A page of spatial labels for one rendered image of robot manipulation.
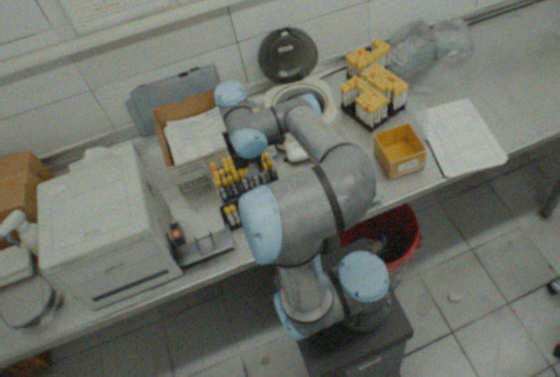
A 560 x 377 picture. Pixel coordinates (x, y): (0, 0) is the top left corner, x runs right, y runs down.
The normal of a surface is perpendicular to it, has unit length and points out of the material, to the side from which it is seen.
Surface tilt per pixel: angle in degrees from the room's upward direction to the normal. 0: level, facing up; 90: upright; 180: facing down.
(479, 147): 1
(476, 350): 0
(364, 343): 4
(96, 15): 92
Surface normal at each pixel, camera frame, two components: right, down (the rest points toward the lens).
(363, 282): 0.07, -0.63
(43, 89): 0.39, 0.69
